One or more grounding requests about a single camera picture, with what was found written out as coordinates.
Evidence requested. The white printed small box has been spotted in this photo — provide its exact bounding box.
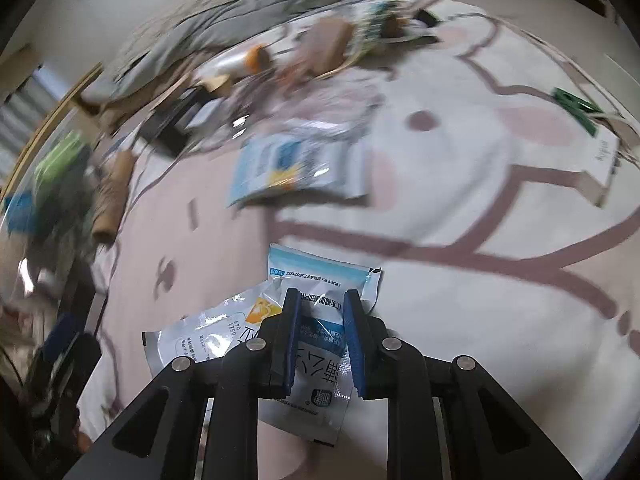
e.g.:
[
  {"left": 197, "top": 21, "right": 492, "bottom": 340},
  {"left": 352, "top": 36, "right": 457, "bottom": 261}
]
[{"left": 580, "top": 125, "right": 621, "bottom": 208}]

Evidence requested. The tan wooden holder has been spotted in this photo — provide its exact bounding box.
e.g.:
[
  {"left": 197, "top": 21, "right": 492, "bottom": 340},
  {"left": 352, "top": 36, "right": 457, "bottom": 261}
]
[{"left": 200, "top": 74, "right": 231, "bottom": 94}]

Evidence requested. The green plastic bag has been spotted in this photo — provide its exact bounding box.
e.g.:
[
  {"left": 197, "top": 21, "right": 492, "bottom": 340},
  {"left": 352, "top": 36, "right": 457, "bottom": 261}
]
[{"left": 32, "top": 132, "right": 88, "bottom": 191}]

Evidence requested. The black rectangular box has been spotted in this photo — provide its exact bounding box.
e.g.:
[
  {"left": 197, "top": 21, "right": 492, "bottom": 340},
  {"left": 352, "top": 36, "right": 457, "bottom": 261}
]
[{"left": 137, "top": 87, "right": 203, "bottom": 156}]

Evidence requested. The green plastic clip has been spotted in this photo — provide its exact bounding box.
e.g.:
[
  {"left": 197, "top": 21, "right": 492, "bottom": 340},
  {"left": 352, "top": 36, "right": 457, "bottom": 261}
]
[{"left": 552, "top": 86, "right": 606, "bottom": 137}]

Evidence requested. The white thread spool orange cap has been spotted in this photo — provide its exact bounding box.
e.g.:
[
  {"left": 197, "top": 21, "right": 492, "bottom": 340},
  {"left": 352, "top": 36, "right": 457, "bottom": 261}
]
[{"left": 212, "top": 45, "right": 273, "bottom": 78}]

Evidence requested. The bag of brown hair ties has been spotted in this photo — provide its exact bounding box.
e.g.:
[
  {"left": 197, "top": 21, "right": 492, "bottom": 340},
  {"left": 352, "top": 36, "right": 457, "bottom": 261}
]
[{"left": 227, "top": 77, "right": 281, "bottom": 126}]

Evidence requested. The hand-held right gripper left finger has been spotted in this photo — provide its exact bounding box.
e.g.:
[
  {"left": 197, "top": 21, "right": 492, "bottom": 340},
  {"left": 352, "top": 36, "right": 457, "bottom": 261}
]
[{"left": 65, "top": 288, "right": 302, "bottom": 480}]

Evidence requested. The brown cardboard tube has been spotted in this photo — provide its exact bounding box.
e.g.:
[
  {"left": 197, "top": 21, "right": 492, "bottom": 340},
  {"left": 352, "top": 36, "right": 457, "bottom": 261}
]
[{"left": 90, "top": 152, "right": 136, "bottom": 246}]

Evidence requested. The wooden bedside shelf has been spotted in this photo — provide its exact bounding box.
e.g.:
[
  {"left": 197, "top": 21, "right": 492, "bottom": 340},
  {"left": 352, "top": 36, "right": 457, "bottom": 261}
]
[{"left": 0, "top": 47, "right": 106, "bottom": 201}]

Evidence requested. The brown cardboard box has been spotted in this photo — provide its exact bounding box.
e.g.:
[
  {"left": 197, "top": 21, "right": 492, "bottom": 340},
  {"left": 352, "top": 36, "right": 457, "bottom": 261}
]
[{"left": 300, "top": 16, "right": 353, "bottom": 73}]

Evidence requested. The braided green white cord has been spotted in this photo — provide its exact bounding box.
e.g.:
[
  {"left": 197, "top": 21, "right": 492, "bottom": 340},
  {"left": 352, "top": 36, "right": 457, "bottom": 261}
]
[{"left": 350, "top": 0, "right": 406, "bottom": 56}]

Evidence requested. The grey duvet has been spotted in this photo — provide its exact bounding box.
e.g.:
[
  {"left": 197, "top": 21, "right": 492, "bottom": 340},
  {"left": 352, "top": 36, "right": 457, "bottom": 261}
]
[{"left": 80, "top": 0, "right": 571, "bottom": 106}]

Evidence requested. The clear plastic storage box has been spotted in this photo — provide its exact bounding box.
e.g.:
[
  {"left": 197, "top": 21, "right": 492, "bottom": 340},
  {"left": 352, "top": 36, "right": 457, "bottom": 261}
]
[{"left": 0, "top": 110, "right": 108, "bottom": 321}]

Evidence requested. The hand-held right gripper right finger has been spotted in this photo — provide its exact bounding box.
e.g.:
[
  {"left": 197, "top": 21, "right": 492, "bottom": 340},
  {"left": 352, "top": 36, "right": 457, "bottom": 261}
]
[{"left": 344, "top": 289, "right": 583, "bottom": 480}]

